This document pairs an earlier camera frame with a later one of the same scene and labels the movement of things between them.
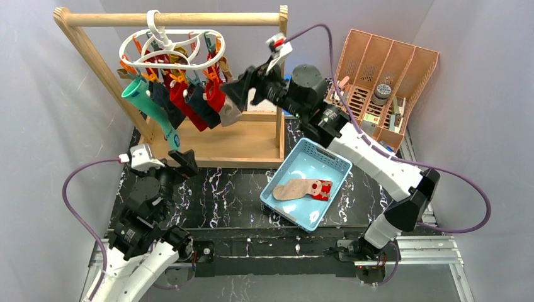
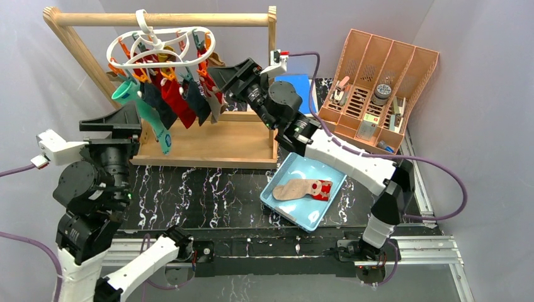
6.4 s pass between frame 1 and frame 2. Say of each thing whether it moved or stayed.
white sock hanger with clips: moved
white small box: stayed
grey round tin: stayed
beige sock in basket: stayed
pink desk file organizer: stayed
